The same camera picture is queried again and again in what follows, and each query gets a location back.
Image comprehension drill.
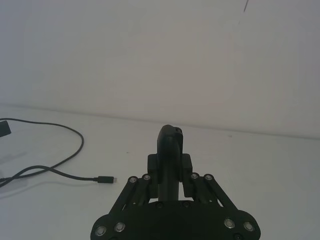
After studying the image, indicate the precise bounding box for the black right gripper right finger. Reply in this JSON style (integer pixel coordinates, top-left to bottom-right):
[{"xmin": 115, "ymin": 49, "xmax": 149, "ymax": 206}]
[{"xmin": 172, "ymin": 126, "xmax": 261, "ymax": 237}]

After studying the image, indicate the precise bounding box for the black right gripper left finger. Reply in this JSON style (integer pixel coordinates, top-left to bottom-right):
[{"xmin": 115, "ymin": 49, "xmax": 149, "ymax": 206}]
[{"xmin": 91, "ymin": 124, "xmax": 179, "ymax": 237}]

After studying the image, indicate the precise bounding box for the small black adapter box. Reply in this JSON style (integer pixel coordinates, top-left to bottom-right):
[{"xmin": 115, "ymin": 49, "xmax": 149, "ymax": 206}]
[{"xmin": 0, "ymin": 119, "xmax": 12, "ymax": 139}]

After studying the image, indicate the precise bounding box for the black cable with plug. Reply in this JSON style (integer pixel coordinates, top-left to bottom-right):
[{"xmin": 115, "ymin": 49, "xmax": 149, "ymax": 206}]
[{"xmin": 0, "ymin": 117, "xmax": 118, "ymax": 189}]

